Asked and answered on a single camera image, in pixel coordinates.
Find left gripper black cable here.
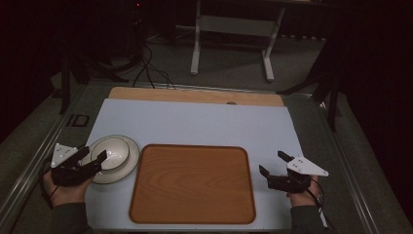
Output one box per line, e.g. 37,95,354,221
38,157,61,210

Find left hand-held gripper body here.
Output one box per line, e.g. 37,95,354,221
50,142,98,188

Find white dark-rimmed plate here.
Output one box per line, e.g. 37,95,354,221
80,134,141,185

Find pale blue table mat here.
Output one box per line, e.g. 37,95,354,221
84,97,305,233

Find brown wooden tray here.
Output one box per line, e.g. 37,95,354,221
128,143,257,226

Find black floor socket plate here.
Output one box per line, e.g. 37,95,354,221
65,113,91,129

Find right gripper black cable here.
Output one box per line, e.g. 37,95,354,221
301,177,336,230

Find black tripod stand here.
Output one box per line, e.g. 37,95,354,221
57,48,131,115
276,32,346,134

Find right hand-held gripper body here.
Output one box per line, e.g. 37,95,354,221
266,156,330,195

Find black floor cables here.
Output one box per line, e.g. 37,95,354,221
131,44,177,91

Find person's right hand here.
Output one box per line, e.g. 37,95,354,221
285,175,322,208

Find white ceramic bowl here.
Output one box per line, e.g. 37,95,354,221
90,136,131,172

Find white metal stand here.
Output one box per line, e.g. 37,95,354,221
189,0,287,83

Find metal floor rail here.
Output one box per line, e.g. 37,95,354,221
318,100,382,234
0,85,86,225

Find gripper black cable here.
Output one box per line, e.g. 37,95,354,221
38,157,61,210
301,177,336,230

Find person's left hand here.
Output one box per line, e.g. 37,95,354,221
43,170,95,209

